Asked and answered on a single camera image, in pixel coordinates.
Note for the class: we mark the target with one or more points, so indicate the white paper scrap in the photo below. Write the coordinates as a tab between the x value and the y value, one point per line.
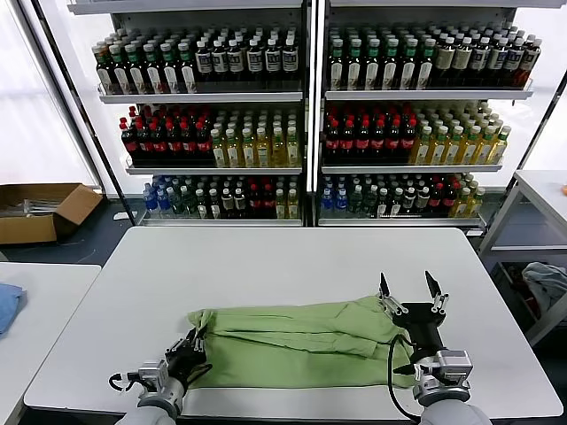
119	216

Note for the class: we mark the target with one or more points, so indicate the grey metal parts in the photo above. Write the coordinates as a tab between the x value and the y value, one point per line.
31	207

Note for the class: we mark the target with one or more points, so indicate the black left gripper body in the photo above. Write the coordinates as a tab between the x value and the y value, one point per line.
186	358

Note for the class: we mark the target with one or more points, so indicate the blue folded cloth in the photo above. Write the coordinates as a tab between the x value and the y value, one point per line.
9	305

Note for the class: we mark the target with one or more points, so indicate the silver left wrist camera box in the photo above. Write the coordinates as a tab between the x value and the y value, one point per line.
150	375

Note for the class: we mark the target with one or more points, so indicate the white-cap blue-label dark bottle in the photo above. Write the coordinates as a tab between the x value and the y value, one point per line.
290	59
273	59
529	62
235	60
219	61
203	61
497	60
514	61
255	60
479	59

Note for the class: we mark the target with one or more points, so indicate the brown cardboard box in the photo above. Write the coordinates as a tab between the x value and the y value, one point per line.
26	230

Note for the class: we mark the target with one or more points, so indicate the beige-label dark bottle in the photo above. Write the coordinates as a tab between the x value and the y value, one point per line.
463	59
445	59

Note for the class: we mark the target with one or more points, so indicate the red cloth item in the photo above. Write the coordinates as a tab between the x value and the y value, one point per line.
531	304

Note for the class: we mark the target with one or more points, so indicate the crumpled light blue cloth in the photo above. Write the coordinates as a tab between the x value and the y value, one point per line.
547	283

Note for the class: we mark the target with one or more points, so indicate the small blue drink bottle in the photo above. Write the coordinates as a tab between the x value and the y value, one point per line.
164	201
341	201
327	201
150	200

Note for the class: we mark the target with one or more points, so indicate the grey metal frame table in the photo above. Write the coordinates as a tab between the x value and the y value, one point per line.
538	186

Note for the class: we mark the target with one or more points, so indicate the small dark green bottle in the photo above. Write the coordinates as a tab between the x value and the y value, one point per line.
189	204
177	203
355	203
369	203

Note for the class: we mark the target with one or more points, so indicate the small yellow juice bottle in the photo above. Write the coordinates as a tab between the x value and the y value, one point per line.
475	204
460	206
280	207
292	207

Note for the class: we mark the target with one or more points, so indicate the red-cap cola bottle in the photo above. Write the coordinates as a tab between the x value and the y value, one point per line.
173	144
408	142
363	142
332	142
129	144
158	144
204	144
347	142
378	142
144	144
188	144
393	142

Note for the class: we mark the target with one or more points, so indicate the small white-cap dark bottle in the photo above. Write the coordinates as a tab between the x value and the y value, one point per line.
202	206
395	204
240	203
215	206
382	204
227	203
422	201
409	201

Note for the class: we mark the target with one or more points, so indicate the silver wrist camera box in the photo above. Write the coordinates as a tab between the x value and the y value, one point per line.
454	365
150	375

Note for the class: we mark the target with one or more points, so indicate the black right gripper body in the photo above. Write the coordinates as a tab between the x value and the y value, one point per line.
421	319

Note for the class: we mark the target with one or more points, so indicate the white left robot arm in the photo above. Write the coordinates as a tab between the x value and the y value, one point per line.
155	398

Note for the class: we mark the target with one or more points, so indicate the green polo shirt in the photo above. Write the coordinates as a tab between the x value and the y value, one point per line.
288	350

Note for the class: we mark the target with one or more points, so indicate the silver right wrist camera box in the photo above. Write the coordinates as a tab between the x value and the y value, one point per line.
454	365

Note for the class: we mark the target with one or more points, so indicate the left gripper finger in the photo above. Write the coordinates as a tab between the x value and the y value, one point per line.
192	338
203	338

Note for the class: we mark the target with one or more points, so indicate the white shelf upright post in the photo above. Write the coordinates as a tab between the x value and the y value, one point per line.
313	110

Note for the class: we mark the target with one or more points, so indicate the green-cap dark tea bottle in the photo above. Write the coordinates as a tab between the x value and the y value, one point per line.
153	73
354	71
137	73
170	73
105	75
425	71
372	71
408	71
336	71
390	71
188	73
121	74

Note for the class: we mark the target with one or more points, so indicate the white side table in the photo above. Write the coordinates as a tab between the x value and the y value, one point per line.
44	310

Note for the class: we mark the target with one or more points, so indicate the small red-label cola bottle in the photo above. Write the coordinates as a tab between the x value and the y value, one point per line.
254	203
268	203
448	201
436	201

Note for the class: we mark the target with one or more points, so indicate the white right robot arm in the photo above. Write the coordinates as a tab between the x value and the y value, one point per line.
447	411

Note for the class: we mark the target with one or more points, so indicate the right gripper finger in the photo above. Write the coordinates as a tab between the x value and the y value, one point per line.
387	294
436	292

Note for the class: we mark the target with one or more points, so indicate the white drinks shelf unit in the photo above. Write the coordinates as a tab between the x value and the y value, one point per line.
421	94
199	96

